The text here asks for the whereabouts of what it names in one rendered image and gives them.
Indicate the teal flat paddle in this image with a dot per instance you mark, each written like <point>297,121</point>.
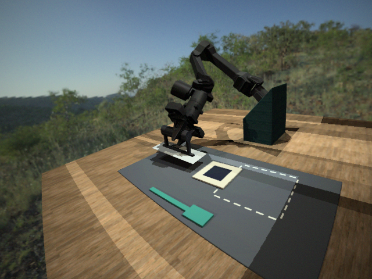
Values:
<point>197,215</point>

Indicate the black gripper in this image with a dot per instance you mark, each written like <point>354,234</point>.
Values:
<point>185,118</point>

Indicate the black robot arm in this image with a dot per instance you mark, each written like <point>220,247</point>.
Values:
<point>201,88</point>

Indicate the beige square tile with dark centre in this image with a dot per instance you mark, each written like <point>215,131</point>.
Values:
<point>217,174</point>

